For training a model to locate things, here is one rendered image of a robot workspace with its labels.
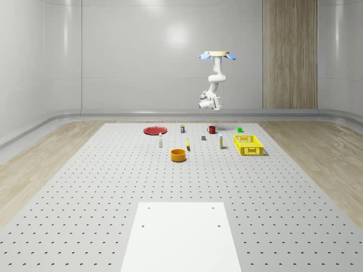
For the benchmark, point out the red plate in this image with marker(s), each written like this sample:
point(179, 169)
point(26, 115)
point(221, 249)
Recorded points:
point(155, 130)

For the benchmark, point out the yellow bowl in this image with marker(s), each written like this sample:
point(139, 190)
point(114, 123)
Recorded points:
point(178, 156)

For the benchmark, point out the white and yellow box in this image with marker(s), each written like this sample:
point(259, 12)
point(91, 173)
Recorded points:
point(221, 141)

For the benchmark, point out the yellow basket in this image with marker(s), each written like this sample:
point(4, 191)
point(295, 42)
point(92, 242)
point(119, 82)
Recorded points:
point(249, 150)

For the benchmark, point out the white board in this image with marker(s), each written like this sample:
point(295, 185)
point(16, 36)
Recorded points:
point(181, 238)

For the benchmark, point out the red mug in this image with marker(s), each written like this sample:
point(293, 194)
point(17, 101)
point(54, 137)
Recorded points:
point(212, 130)

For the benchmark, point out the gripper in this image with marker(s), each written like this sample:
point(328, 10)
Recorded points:
point(216, 104)

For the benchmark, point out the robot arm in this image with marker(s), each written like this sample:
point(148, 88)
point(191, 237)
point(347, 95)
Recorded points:
point(217, 78)

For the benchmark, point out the flat-sided can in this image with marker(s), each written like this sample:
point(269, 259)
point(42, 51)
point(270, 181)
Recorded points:
point(183, 129)

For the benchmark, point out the small white bottle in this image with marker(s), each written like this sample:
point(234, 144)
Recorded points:
point(160, 141)

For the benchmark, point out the drone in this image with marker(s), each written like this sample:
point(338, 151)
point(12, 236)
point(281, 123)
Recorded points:
point(216, 53)

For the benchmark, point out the banana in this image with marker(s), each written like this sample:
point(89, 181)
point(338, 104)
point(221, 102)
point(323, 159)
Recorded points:
point(188, 144)

